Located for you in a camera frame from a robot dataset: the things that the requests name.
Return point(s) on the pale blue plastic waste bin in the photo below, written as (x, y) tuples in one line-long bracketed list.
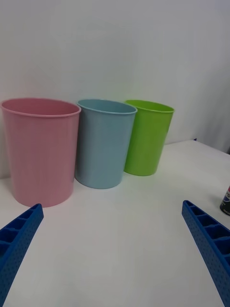
[(103, 148)]

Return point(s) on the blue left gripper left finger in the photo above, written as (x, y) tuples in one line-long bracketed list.
[(16, 244)]

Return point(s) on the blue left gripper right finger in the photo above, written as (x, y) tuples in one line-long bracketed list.
[(210, 242)]

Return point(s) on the pink plastic waste bin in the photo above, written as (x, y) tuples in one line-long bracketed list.
[(40, 156)]

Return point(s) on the green plastic waste bin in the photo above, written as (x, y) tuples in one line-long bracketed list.
[(148, 144)]

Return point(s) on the black drink can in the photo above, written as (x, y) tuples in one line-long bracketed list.
[(225, 204)]

